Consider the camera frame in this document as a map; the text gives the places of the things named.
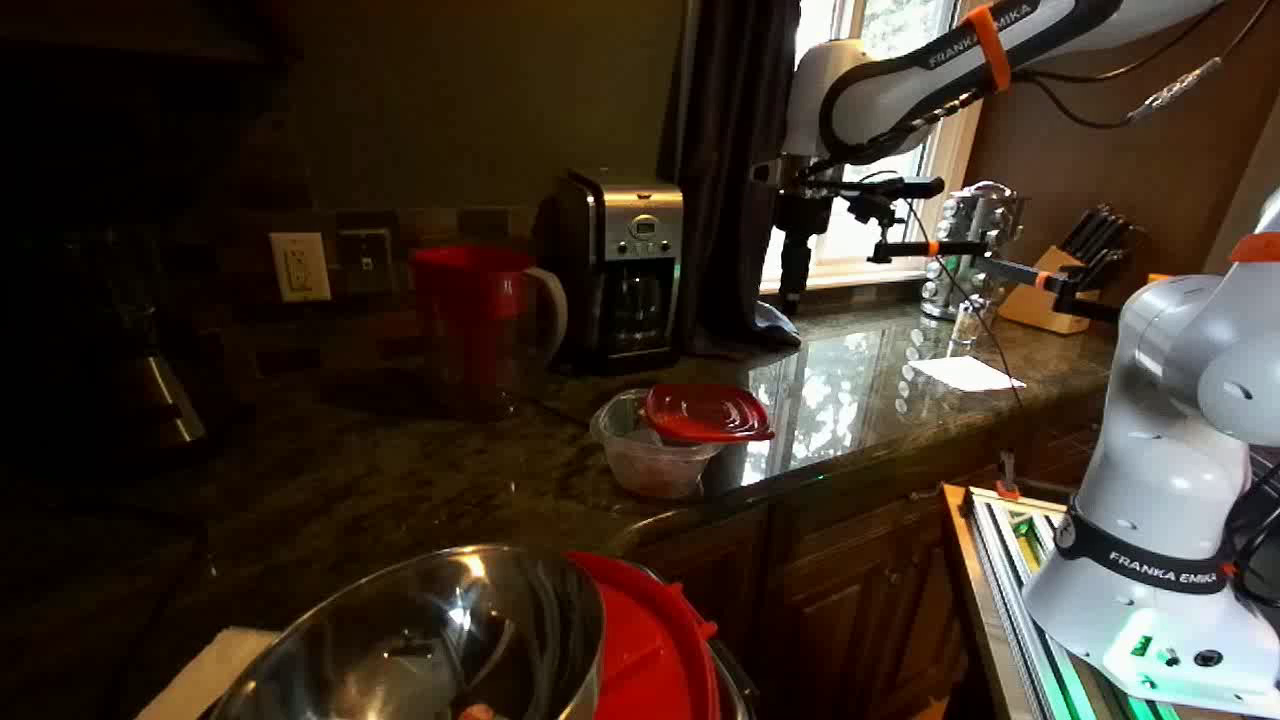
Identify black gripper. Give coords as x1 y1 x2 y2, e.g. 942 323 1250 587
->
768 157 840 319

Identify white paper sheet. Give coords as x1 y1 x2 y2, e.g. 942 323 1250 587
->
909 351 1028 402

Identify brown wooden base cabinets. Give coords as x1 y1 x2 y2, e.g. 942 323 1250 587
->
619 419 1112 720

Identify white wall outlet plate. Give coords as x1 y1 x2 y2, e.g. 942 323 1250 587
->
268 229 338 310

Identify bright kitchen window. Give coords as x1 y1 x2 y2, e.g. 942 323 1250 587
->
757 0 992 294

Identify stainless steel mixing bowl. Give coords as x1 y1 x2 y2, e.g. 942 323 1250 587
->
196 537 614 720

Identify dark wall switch plate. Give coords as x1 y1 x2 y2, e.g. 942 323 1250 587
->
332 222 401 299

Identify black camera on mount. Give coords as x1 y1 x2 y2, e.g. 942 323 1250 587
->
831 173 948 226

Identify black knife handle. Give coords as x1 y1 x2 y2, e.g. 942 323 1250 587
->
1062 201 1112 263
1092 212 1146 273

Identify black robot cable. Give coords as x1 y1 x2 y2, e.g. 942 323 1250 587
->
1009 0 1232 138

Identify dark window curtain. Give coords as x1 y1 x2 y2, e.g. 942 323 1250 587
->
658 0 803 358

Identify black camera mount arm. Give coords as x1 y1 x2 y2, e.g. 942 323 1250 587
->
869 237 1119 319

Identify red plastic container lid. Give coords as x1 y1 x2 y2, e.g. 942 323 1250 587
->
644 380 779 448

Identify silver black coffee maker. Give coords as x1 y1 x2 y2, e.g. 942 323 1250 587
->
534 164 691 378

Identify wooden knife block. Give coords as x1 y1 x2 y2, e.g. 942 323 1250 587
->
992 241 1119 341

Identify white robot cart frame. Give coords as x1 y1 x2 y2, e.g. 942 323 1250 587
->
937 479 1280 720

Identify clear plastic food container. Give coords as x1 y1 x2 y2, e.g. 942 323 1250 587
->
590 386 754 503

